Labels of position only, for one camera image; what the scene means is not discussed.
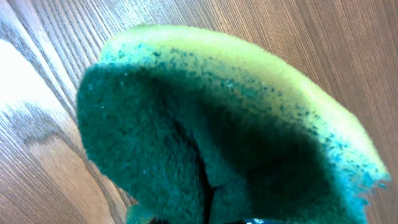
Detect green yellow sponge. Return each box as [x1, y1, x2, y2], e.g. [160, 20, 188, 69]
[76, 25, 390, 223]

